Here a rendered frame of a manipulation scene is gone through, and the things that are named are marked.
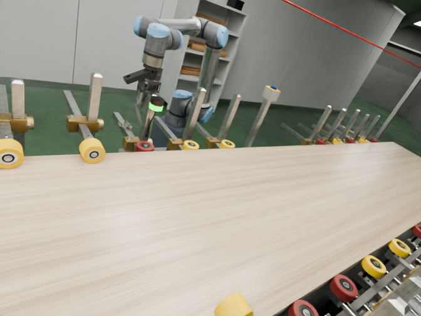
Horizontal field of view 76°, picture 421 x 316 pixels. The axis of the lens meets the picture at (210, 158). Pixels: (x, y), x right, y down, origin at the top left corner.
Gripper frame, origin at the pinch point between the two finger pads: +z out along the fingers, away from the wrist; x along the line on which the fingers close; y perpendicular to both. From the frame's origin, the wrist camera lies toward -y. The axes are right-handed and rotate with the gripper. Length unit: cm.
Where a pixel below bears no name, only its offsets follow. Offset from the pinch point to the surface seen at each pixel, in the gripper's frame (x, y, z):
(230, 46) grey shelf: 230, 236, -4
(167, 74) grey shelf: 238, 147, 57
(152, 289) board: -83, -26, 11
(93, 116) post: -9.4, -22.5, 2.1
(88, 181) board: -39, -31, 11
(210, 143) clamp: -10.3, 43.8, 16.3
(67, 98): 13.2, -27.8, 5.1
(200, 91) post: -9.5, 25.8, -13.9
